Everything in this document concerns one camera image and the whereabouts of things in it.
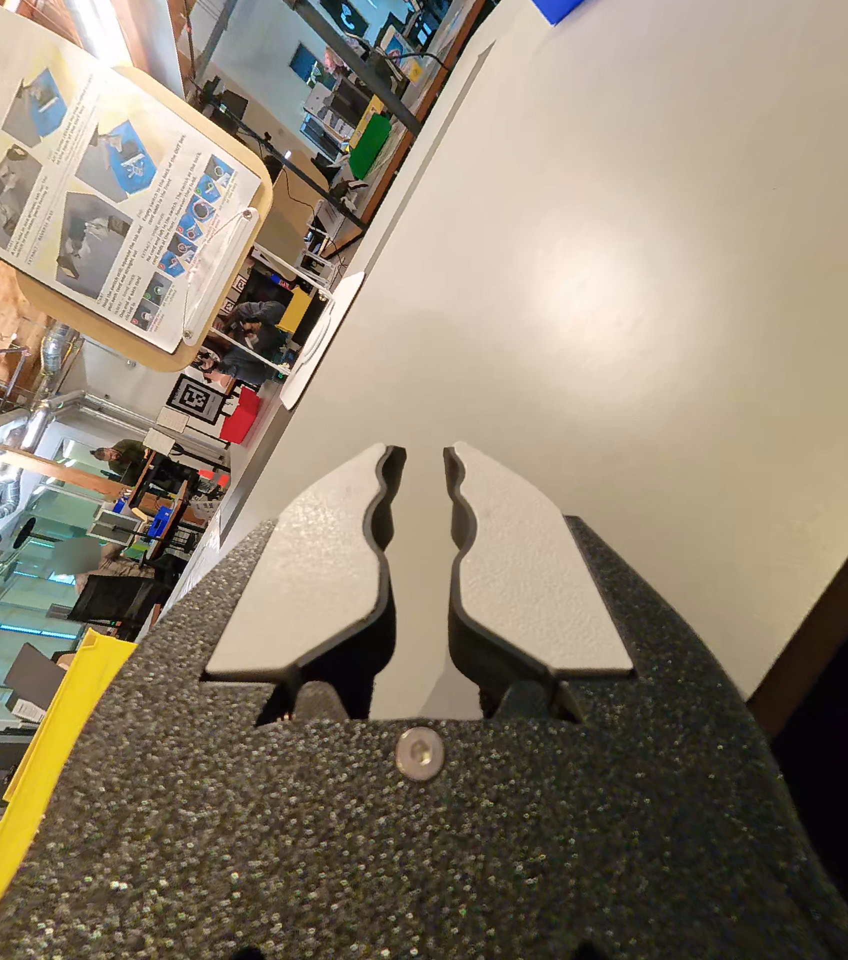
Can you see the red plastic bin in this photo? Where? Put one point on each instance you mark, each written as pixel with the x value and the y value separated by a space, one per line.
pixel 241 417

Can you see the yellow and black boxes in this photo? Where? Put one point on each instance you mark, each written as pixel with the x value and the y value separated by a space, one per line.
pixel 295 309

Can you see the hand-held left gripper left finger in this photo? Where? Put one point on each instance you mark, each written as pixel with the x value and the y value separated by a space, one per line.
pixel 304 593

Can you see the silver air duct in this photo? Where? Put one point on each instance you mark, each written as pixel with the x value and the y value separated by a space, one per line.
pixel 4 450

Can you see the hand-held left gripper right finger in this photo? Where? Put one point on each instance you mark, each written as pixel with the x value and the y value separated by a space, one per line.
pixel 537 593

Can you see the yellow plastic bin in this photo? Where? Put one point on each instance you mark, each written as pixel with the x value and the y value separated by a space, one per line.
pixel 27 780

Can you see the black and white tag board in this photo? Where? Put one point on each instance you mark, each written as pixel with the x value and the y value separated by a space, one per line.
pixel 199 401

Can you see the green box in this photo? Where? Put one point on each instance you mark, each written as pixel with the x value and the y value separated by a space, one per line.
pixel 370 146

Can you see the blue plastic bin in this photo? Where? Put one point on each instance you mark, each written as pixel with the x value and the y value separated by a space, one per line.
pixel 556 9

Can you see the instruction sheet on stand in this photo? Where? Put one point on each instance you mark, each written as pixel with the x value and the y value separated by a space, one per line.
pixel 94 165

